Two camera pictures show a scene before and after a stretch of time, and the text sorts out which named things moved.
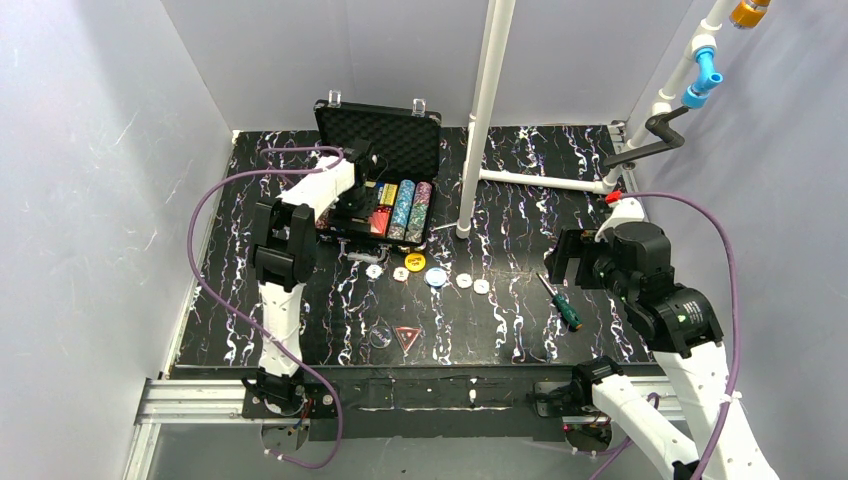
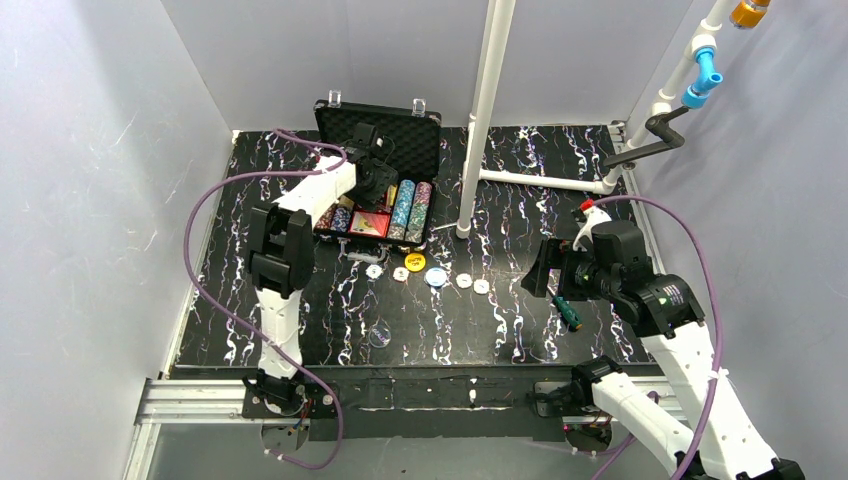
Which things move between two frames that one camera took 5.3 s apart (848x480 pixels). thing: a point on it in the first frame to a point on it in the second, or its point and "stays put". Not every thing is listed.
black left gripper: x=357 y=201 to x=382 y=183
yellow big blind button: x=415 y=262 stays put
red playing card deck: x=379 y=220 stays put
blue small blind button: x=435 y=276 stays put
